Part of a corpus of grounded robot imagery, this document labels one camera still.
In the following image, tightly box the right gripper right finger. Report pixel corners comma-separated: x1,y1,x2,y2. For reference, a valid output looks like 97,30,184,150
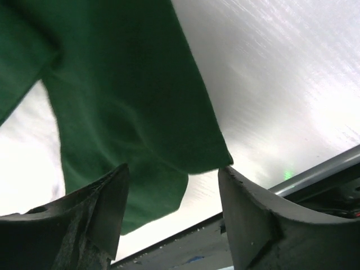
218,167,359,269

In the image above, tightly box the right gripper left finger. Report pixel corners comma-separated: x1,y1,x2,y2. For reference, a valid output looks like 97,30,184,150
1,164,129,269

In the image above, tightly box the white and green t shirt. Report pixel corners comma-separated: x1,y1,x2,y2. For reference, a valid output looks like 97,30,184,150
1,1,233,235

